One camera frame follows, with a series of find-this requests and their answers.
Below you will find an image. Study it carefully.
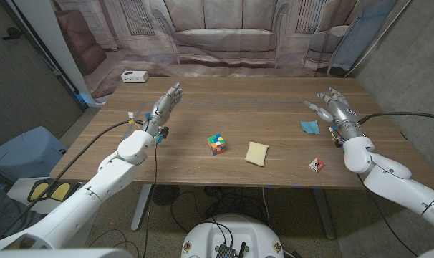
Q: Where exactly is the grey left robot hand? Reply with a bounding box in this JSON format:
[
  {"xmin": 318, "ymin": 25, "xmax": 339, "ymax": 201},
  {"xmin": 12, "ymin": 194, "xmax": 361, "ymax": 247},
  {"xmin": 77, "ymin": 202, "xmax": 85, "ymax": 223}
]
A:
[{"xmin": 141, "ymin": 82, "xmax": 185, "ymax": 139}]

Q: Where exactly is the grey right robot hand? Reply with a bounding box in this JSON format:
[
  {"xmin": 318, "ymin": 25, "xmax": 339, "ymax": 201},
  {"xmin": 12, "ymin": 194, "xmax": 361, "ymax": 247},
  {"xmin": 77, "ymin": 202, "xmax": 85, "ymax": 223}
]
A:
[{"xmin": 303, "ymin": 87, "xmax": 365, "ymax": 141}]

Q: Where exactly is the multicoloured puzzle cube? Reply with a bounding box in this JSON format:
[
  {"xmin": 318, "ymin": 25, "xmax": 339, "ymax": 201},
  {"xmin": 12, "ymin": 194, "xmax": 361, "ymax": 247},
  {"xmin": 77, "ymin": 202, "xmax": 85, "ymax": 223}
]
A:
[{"xmin": 207, "ymin": 133, "xmax": 227, "ymax": 156}]

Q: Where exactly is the white power socket box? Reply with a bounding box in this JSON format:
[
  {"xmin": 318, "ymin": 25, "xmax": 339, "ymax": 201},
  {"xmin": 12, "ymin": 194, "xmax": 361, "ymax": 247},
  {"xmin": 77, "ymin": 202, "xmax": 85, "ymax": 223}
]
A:
[{"xmin": 120, "ymin": 70, "xmax": 150, "ymax": 84}]

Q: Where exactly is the red white matchbox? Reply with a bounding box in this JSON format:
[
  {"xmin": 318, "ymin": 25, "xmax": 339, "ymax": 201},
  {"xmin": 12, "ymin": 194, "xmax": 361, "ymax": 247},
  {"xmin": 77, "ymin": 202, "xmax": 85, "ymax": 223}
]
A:
[{"xmin": 308, "ymin": 157, "xmax": 326, "ymax": 173}]

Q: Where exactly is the black round floor fan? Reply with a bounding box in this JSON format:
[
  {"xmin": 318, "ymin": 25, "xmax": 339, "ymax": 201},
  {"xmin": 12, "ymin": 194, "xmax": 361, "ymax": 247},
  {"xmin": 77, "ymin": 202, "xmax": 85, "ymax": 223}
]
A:
[{"xmin": 152, "ymin": 184, "xmax": 181, "ymax": 206}]

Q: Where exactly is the yellow sponge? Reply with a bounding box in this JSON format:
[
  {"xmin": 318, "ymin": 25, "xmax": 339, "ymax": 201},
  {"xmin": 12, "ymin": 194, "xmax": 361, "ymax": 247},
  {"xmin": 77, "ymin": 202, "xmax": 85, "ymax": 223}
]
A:
[{"xmin": 244, "ymin": 141, "xmax": 269, "ymax": 168}]

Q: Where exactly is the printed sofa room backdrop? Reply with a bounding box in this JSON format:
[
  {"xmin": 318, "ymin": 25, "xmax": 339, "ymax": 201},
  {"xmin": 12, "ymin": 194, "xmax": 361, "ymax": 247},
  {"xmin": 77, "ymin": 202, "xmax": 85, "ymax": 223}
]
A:
[{"xmin": 50, "ymin": 0, "xmax": 413, "ymax": 100}]

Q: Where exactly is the grey table leg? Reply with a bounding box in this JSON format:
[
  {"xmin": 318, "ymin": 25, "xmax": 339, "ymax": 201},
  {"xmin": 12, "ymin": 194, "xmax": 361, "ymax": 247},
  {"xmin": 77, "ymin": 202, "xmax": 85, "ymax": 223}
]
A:
[{"xmin": 313, "ymin": 188, "xmax": 337, "ymax": 240}]

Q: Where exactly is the white table leg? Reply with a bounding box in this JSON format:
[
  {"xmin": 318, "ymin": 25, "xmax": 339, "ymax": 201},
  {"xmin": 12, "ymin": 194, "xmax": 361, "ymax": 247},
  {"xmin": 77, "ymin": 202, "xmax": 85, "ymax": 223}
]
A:
[{"xmin": 130, "ymin": 184, "xmax": 153, "ymax": 231}]

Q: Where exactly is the yellow foot pedal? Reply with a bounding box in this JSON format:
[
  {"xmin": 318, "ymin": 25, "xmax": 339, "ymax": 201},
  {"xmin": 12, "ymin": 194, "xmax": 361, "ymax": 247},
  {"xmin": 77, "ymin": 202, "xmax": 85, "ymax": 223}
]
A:
[
  {"xmin": 48, "ymin": 181, "xmax": 81, "ymax": 201},
  {"xmin": 27, "ymin": 181, "xmax": 50, "ymax": 202}
]

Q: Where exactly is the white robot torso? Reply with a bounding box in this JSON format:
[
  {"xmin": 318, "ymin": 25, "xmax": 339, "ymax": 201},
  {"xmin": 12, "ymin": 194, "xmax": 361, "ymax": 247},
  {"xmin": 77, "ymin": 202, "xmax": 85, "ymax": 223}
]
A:
[{"xmin": 180, "ymin": 214, "xmax": 285, "ymax": 258}]

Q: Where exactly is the person in dark jeans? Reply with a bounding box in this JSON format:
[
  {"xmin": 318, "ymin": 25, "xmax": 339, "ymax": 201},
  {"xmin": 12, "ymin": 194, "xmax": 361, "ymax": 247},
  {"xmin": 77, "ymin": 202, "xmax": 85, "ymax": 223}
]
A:
[{"xmin": 0, "ymin": 178, "xmax": 48, "ymax": 244}]

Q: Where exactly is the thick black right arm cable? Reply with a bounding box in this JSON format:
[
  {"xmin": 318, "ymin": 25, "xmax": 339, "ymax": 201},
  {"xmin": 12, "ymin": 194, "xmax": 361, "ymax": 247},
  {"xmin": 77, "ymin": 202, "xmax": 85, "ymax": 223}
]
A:
[{"xmin": 357, "ymin": 111, "xmax": 434, "ymax": 125}]

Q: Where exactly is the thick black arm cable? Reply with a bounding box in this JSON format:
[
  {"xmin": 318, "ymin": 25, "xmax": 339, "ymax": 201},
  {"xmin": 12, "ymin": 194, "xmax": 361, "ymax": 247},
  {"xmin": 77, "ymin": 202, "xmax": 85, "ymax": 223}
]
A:
[
  {"xmin": 0, "ymin": 120, "xmax": 146, "ymax": 244},
  {"xmin": 357, "ymin": 111, "xmax": 434, "ymax": 125}
]

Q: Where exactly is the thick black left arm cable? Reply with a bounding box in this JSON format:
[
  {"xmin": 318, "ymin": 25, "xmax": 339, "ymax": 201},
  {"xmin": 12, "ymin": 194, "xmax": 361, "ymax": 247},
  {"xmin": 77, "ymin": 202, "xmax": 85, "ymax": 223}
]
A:
[{"xmin": 0, "ymin": 120, "xmax": 146, "ymax": 244}]

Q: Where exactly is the black floor cable bundle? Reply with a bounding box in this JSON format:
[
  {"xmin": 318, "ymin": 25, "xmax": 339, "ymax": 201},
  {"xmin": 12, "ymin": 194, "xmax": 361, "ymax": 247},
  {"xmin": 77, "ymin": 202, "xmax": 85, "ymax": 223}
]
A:
[{"xmin": 170, "ymin": 186, "xmax": 264, "ymax": 234}]

